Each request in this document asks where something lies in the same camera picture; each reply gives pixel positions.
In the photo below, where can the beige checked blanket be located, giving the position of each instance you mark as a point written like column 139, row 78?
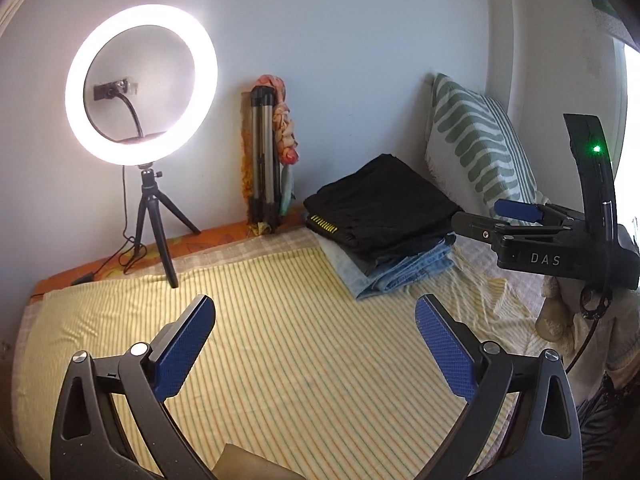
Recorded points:
column 225, row 255

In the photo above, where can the light blue folded pants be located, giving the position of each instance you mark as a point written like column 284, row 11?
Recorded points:
column 340, row 260

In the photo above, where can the beige cloth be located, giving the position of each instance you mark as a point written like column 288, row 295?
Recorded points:
column 552, row 317

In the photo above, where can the window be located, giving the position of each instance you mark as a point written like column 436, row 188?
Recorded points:
column 631, row 110

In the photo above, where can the yellow striped bed sheet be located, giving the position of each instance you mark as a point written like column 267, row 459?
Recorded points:
column 300, row 335

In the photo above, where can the dark grey folded pants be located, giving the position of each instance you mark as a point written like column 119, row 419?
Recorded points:
column 372, row 262

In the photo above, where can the patterned curtain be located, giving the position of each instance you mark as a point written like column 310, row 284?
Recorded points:
column 615, row 5

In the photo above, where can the black pants with yellow stripes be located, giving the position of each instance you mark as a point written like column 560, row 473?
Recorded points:
column 385, row 195

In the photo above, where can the folded silver tripod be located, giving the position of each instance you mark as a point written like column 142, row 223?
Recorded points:
column 262, row 160

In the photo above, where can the blue denim jeans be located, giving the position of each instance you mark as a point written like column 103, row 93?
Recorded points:
column 415, row 267

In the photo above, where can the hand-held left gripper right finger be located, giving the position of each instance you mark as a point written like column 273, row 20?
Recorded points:
column 447, row 350

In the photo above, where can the green patterned white pillow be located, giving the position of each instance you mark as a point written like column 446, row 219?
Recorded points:
column 475, row 135

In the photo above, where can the small black tripod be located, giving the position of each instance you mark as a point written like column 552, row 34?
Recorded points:
column 150, row 200

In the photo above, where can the colourful knotted cloth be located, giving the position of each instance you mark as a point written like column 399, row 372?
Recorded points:
column 287, row 125

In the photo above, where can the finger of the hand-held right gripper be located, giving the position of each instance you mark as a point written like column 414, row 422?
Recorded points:
column 517, row 210
column 475, row 225

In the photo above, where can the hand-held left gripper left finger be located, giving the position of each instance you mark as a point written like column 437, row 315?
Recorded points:
column 182, row 350

